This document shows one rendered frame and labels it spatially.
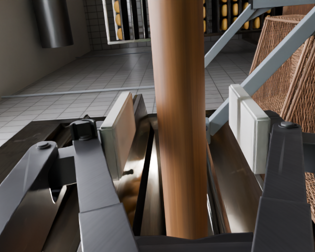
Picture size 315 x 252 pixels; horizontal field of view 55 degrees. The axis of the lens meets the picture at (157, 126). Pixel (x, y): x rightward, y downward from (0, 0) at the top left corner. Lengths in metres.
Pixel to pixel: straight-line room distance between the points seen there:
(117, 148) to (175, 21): 0.07
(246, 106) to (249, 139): 0.02
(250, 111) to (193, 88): 0.03
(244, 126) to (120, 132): 0.07
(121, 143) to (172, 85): 0.04
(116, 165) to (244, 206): 0.86
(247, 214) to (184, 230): 0.76
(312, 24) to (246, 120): 0.43
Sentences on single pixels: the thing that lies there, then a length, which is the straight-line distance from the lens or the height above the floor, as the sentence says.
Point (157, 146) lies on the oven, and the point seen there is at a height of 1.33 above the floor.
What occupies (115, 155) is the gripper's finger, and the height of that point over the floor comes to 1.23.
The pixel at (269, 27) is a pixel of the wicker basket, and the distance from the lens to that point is 1.70.
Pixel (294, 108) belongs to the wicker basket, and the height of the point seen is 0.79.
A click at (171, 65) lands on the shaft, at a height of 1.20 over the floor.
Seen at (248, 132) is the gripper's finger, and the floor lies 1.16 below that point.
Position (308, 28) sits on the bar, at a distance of 0.58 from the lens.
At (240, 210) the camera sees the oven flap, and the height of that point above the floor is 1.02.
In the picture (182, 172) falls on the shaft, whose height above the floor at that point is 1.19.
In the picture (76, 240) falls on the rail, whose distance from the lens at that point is 0.71.
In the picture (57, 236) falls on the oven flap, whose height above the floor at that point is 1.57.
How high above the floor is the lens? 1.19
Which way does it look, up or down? 4 degrees up
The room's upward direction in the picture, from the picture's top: 93 degrees counter-clockwise
